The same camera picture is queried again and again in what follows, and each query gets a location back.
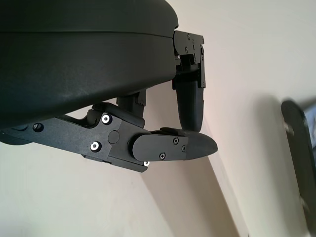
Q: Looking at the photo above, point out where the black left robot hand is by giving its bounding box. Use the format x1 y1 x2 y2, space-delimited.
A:
0 0 219 173

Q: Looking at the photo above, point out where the black oval mounting plate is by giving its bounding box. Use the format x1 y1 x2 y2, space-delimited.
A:
280 99 316 234

